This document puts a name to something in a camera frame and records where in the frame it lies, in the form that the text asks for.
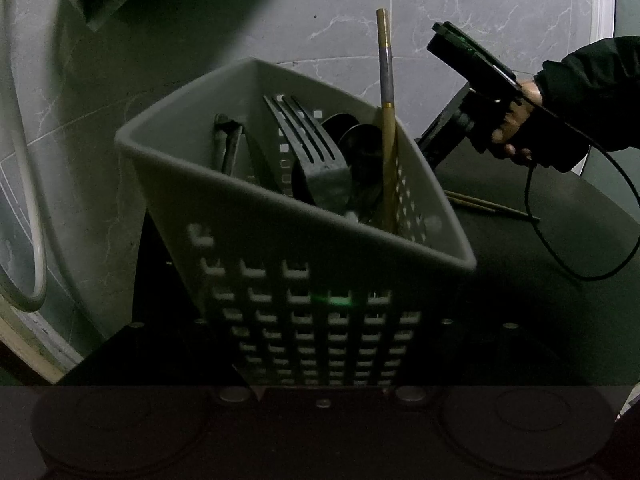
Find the black cable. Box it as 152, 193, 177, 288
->
524, 130, 640, 281

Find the white hose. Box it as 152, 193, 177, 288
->
0, 0, 49, 313

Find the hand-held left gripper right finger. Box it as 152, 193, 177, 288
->
395, 319, 591, 406

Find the person's right forearm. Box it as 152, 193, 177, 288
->
534, 35, 640, 153

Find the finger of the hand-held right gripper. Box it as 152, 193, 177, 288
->
417, 85, 473, 167

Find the gold and silver chopstick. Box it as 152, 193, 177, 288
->
376, 8, 399, 234

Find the person's right hand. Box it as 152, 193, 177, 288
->
492, 82, 546, 163

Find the white perforated utensil basket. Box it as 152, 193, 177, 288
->
115, 57, 478, 396

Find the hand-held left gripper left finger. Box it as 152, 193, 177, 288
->
60, 319, 256, 406

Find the white baseboard strip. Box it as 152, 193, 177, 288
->
590, 0, 617, 41

